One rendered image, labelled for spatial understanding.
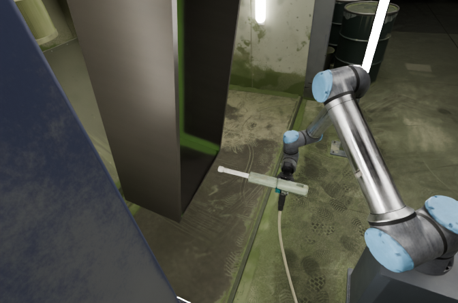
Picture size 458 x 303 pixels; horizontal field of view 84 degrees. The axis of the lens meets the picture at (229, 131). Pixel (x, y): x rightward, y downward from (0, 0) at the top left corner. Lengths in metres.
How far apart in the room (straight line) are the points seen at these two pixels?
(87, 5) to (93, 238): 0.78
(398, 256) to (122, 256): 0.90
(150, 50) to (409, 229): 0.98
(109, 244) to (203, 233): 1.74
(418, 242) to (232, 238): 1.17
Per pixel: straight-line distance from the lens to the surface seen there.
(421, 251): 1.06
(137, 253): 0.23
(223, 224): 1.94
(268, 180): 1.35
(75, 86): 2.33
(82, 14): 0.93
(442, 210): 1.14
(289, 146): 1.52
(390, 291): 1.37
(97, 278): 0.20
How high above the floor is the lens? 1.70
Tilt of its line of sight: 39 degrees down
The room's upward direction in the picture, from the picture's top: 6 degrees counter-clockwise
